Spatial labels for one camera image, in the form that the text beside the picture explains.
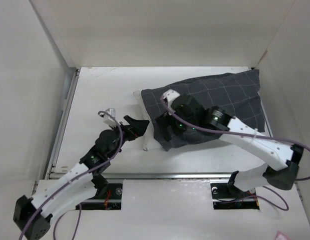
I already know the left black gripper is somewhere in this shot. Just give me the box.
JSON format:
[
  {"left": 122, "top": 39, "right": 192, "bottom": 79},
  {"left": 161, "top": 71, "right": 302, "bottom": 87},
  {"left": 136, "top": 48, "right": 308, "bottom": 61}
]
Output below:
[{"left": 108, "top": 116, "right": 148, "bottom": 160}]

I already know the white pillow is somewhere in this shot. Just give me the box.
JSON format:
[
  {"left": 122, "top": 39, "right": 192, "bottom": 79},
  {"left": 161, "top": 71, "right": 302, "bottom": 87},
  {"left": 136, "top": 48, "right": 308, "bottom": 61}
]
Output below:
[{"left": 133, "top": 89, "right": 163, "bottom": 152}]

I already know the dark grey checked pillowcase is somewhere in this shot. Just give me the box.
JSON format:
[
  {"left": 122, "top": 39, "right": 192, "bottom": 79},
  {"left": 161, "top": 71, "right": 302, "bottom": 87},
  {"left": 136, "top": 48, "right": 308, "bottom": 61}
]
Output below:
[{"left": 133, "top": 69, "right": 265, "bottom": 151}]

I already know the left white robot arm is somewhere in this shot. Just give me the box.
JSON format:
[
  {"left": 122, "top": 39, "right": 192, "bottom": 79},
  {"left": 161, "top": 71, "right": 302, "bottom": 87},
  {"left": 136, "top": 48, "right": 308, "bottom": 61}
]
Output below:
[{"left": 13, "top": 111, "right": 149, "bottom": 240}]

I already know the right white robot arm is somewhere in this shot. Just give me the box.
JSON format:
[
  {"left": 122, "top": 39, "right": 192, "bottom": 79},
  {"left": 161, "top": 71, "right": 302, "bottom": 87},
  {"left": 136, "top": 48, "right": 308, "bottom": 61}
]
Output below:
[{"left": 156, "top": 90, "right": 304, "bottom": 197}]

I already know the pink object at corner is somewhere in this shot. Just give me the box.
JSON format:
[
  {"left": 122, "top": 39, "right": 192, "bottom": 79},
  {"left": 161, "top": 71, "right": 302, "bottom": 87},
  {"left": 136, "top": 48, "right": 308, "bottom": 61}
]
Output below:
[{"left": 275, "top": 231, "right": 291, "bottom": 240}]

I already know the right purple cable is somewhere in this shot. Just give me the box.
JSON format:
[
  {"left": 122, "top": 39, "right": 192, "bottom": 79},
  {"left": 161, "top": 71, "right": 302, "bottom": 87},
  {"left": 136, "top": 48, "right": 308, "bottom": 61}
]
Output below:
[{"left": 161, "top": 97, "right": 310, "bottom": 211}]

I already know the purple cable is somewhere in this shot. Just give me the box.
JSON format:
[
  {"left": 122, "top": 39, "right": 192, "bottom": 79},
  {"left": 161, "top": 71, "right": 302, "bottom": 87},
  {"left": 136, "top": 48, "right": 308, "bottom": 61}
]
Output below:
[
  {"left": 18, "top": 109, "right": 124, "bottom": 240},
  {"left": 161, "top": 97, "right": 310, "bottom": 211}
]

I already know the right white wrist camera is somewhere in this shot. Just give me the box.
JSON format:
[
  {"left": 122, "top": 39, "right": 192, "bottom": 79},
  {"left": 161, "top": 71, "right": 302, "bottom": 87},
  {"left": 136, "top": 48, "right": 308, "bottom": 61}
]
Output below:
[{"left": 161, "top": 89, "right": 180, "bottom": 108}]

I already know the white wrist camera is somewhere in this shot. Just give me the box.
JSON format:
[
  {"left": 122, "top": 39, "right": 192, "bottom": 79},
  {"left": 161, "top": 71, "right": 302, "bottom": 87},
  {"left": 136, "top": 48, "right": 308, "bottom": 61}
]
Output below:
[
  {"left": 103, "top": 108, "right": 117, "bottom": 127},
  {"left": 161, "top": 89, "right": 180, "bottom": 108}
]

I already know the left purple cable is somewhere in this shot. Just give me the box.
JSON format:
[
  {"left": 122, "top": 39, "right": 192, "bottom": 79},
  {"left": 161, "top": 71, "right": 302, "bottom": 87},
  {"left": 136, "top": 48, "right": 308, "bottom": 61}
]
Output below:
[{"left": 18, "top": 109, "right": 124, "bottom": 240}]

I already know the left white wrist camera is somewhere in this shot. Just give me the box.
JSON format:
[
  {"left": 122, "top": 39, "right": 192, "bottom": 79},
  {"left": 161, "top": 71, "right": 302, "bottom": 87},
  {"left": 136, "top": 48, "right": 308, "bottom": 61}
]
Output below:
[{"left": 103, "top": 108, "right": 117, "bottom": 127}]

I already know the aluminium rail at table front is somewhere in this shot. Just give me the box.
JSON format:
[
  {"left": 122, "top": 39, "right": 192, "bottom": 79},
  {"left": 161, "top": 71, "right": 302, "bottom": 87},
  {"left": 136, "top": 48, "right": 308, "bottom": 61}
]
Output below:
[{"left": 48, "top": 171, "right": 270, "bottom": 180}]

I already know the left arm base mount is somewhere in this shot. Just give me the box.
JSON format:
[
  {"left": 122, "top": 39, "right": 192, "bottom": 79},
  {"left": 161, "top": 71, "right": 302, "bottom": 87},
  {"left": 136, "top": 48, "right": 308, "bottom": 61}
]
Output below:
[{"left": 81, "top": 176, "right": 123, "bottom": 211}]

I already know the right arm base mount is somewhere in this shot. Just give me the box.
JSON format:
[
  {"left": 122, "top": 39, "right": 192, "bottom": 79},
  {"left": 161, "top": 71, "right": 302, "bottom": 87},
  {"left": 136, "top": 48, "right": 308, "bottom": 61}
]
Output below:
[{"left": 210, "top": 171, "right": 259, "bottom": 210}]

